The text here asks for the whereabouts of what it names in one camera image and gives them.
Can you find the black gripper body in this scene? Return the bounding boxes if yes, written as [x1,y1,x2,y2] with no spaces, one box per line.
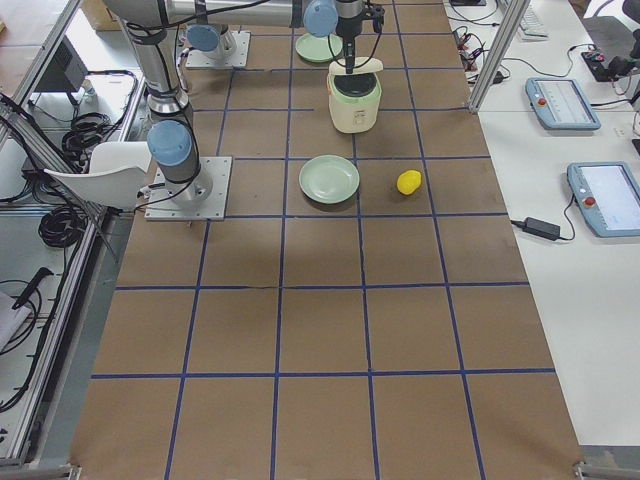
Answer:
[335,0,385,41]

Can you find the white rice cooker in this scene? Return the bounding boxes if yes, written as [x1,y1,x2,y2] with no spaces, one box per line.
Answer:
[327,57,384,134]

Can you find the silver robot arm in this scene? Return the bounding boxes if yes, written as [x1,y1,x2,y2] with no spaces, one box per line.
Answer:
[106,1,384,73]
[106,1,365,206]

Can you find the far mint green plate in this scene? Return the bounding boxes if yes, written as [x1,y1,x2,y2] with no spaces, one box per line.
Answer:
[295,33,342,63]

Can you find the mint green plate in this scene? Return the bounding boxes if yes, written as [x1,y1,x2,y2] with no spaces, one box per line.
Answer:
[299,155,360,204]
[295,33,342,63]

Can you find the near mint green plate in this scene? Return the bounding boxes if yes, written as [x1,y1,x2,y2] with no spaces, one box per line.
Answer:
[299,155,360,204]

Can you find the yellow lemon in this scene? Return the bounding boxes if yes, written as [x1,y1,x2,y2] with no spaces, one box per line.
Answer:
[396,169,422,196]

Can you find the white keyboard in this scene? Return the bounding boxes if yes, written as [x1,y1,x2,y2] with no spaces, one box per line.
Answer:
[518,7,548,41]

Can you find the far teach pendant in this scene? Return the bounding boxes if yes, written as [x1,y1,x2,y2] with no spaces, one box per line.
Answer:
[525,77,601,131]

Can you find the teach pendant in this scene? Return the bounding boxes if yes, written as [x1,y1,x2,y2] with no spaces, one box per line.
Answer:
[525,77,601,131]
[566,162,639,238]

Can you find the white plastic chair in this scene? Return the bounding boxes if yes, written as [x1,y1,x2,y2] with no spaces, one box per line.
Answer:
[45,142,151,211]

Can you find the black power adapter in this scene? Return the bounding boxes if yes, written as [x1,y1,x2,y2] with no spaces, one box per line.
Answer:
[522,217,561,241]

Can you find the near teach pendant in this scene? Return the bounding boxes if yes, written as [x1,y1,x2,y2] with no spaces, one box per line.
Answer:
[566,162,639,238]

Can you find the aluminium frame post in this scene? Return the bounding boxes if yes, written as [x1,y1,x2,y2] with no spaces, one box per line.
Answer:
[468,0,530,113]

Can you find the coiled black cables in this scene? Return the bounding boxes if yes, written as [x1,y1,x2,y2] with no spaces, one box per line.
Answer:
[38,202,86,250]

